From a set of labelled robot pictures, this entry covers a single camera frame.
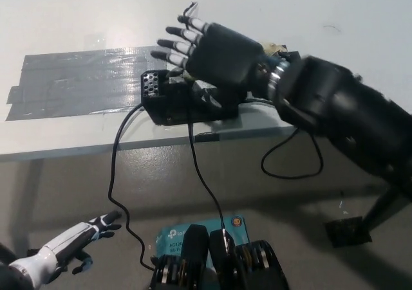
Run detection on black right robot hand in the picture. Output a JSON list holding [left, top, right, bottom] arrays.
[[150, 15, 281, 111]]

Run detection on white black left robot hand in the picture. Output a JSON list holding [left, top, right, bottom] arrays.
[[41, 210, 123, 276]]

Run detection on soldering iron with taped handle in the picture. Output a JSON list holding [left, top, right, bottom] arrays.
[[259, 41, 290, 59]]

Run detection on black soldering iron cable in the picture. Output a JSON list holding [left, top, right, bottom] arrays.
[[247, 97, 324, 179]]

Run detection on black robot torso blocks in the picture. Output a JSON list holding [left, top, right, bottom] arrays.
[[149, 224, 289, 290]]

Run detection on black floor stand base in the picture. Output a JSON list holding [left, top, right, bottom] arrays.
[[325, 215, 373, 248]]

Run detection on black fixture block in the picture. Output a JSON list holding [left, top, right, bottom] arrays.
[[141, 69, 241, 127]]

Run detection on small black tape strip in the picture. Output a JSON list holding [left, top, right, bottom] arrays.
[[195, 132, 221, 143]]

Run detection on teal tp-link box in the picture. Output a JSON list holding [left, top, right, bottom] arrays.
[[155, 215, 250, 271]]

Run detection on black table leg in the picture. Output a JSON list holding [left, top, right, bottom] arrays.
[[361, 183, 410, 230]]

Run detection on thin black frayed wire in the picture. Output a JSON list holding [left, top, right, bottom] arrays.
[[182, 1, 199, 19]]

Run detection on black power cable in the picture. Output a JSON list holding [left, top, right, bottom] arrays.
[[107, 105, 158, 271]]

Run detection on black cable with connector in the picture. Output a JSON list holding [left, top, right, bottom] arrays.
[[186, 122, 234, 255]]

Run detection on grey duct tape patch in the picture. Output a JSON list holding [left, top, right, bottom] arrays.
[[6, 45, 174, 122]]

